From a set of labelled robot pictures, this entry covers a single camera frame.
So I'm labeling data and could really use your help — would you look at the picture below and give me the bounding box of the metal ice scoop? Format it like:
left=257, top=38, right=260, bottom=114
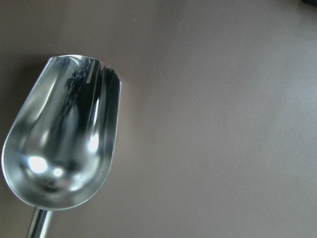
left=1, top=55, right=121, bottom=238

